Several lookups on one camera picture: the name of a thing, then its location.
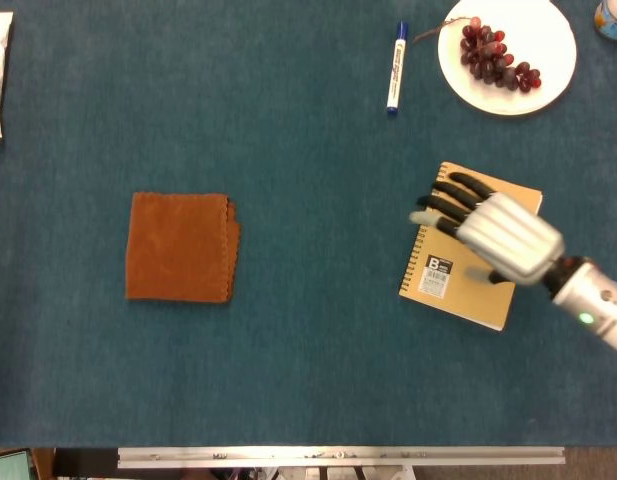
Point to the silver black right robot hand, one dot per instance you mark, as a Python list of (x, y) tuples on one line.
[(513, 235)]

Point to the blue felt table mat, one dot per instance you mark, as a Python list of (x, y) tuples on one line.
[(288, 200)]

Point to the red grape bunch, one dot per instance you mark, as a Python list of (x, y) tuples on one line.
[(488, 55)]

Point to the blue white marker pen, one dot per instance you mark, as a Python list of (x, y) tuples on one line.
[(397, 70)]

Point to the aluminium profile rail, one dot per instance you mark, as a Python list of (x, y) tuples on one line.
[(338, 457)]

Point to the tan spiral notebook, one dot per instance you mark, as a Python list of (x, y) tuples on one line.
[(453, 300)]

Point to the folded orange cloth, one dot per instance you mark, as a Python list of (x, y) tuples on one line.
[(178, 250)]

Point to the white round plate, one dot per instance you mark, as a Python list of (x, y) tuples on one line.
[(538, 50)]

